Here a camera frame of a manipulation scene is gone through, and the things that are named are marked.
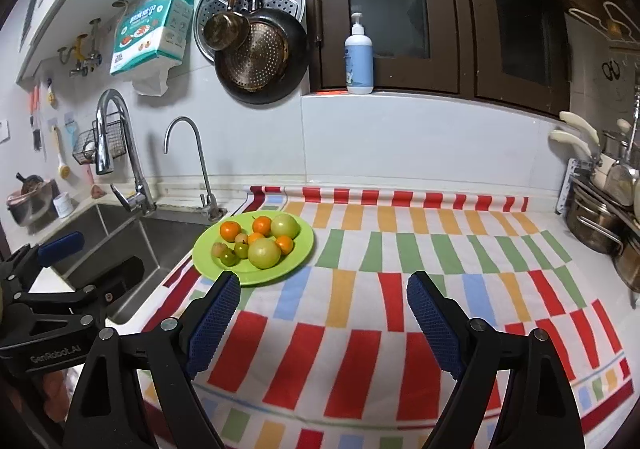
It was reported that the small green tomato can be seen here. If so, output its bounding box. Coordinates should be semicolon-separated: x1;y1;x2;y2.
219;249;239;267
233;242;250;259

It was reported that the stainless steel sink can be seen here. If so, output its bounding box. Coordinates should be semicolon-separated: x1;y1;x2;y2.
53;204;210;325

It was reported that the wire sink caddy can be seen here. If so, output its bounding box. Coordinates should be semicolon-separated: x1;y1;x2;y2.
73;113;127;165

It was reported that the stainless steel pot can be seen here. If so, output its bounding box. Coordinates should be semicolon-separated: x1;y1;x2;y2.
565;186;625;255

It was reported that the large chrome kitchen faucet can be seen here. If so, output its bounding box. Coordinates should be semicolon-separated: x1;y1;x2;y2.
94;88;158;216

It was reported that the colourful striped tablecloth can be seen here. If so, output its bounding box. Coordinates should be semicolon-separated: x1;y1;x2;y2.
134;184;637;449

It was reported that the large yellow-green apple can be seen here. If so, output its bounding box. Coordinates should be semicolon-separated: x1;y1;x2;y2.
247;238;282;270

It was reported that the dark wooden window frame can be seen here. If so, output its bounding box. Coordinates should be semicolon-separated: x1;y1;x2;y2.
306;0;570;116

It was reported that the cream handled pot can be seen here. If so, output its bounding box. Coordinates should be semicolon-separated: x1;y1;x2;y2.
549;111;617;190

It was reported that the wall water valve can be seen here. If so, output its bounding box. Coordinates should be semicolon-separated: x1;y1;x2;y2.
58;18;102;77

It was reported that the white blue soap bottle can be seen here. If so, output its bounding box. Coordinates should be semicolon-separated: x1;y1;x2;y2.
344;12;374;94

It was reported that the paper towel pack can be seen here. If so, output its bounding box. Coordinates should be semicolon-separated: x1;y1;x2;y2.
110;0;194;97

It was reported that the small brass saucepan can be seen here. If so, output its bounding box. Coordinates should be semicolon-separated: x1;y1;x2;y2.
203;0;250;51

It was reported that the white cup by sink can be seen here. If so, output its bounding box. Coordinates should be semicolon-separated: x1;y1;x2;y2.
52;192;74;218

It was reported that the large green apple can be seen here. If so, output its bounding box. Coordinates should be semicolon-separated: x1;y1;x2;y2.
270;213;300;239

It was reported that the person's left hand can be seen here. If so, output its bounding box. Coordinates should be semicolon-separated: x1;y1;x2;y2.
8;367;82;425

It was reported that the small brown-yellow fruit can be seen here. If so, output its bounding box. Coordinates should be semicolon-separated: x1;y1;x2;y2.
212;242;229;258

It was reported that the small orange tangerine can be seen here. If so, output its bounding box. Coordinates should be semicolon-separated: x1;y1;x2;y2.
252;216;271;237

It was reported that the slim gooseneck faucet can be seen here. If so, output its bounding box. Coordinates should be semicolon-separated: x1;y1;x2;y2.
162;115;228;222

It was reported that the black frying pan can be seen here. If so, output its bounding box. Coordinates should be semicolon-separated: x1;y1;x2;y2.
215;0;308;105

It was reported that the lime green plate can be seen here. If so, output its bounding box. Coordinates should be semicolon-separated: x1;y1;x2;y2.
191;210;314;287

